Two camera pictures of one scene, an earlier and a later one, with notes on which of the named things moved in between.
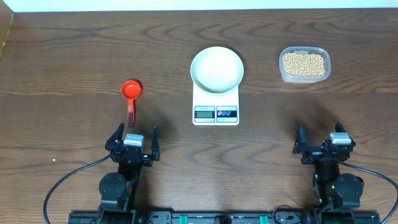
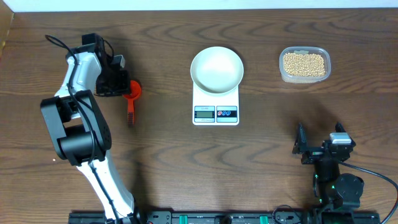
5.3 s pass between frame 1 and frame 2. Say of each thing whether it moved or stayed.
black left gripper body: moved
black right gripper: stayed
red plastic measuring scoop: stayed
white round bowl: stayed
